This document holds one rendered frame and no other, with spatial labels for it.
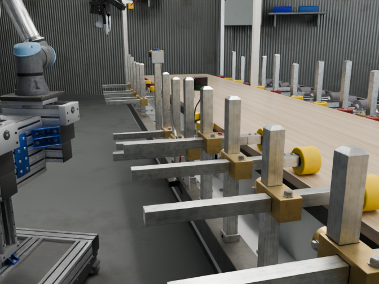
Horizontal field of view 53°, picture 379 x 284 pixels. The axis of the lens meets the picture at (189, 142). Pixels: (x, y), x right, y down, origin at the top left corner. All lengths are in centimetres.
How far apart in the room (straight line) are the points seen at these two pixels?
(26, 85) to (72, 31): 720
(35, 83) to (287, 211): 139
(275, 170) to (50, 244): 165
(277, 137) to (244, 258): 41
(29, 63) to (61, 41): 730
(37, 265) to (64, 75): 738
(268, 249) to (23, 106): 137
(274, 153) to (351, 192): 25
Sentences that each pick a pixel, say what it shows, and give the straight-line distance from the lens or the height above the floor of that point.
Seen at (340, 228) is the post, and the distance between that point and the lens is 63.
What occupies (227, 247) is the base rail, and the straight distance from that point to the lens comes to 114.
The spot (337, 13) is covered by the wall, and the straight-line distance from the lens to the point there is 829.
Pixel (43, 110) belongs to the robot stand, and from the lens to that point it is 186.
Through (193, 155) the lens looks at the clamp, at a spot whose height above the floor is 84.
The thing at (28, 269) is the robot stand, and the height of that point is 21.
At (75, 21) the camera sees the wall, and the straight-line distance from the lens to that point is 901.
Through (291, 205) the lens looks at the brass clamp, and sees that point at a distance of 79.
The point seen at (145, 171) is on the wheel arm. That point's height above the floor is 95.
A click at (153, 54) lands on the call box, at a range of 222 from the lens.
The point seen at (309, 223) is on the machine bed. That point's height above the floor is 77.
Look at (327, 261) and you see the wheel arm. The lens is 62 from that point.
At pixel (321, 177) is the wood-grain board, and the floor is 90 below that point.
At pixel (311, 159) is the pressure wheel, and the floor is 95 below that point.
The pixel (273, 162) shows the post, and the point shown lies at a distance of 82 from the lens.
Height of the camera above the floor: 127
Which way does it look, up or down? 15 degrees down
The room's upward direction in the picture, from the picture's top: straight up
